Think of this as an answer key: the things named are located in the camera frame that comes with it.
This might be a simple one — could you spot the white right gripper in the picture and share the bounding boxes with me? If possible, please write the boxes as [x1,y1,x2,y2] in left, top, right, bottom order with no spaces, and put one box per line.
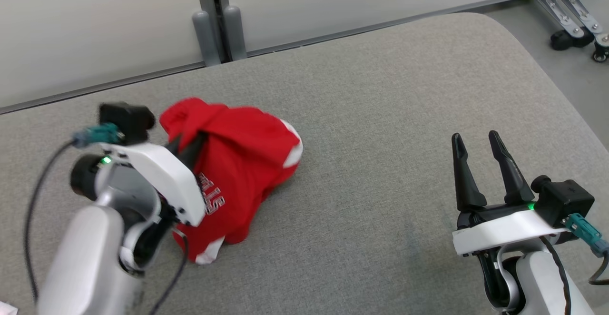
[451,130,571,258]

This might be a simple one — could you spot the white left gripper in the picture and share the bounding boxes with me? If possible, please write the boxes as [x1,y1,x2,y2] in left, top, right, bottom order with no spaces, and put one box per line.
[102,131,208,227]

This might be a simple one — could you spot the red shorts with white stripe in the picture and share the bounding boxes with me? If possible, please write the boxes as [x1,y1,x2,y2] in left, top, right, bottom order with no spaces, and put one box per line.
[159,97,304,264]

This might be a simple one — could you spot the metal stand base with casters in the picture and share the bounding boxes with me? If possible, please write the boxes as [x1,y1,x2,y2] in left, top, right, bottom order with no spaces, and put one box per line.
[533,0,609,63]

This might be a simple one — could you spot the left camera cable teal connector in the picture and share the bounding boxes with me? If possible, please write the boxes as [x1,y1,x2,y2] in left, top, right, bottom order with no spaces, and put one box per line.
[24,123,124,304]

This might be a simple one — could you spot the camera cable teal connector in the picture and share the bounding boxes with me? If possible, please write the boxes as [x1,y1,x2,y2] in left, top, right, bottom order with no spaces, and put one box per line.
[24,123,124,304]
[561,214,609,285]

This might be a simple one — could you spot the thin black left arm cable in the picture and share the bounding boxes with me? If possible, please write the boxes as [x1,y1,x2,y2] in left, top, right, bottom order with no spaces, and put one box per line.
[150,229,190,315]

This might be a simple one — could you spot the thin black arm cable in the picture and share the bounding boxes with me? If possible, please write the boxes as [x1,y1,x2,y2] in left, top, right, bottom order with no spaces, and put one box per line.
[150,229,190,315]
[540,236,572,315]

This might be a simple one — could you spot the right camera cable teal connector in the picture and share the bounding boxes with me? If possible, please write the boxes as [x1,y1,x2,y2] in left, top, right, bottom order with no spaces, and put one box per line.
[561,214,609,285]

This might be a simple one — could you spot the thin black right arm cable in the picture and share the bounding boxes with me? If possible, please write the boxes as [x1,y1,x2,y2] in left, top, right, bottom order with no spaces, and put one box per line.
[540,236,572,315]

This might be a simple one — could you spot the grey cylindrical post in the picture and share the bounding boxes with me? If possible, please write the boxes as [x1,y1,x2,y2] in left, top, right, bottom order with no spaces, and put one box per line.
[223,5,248,62]

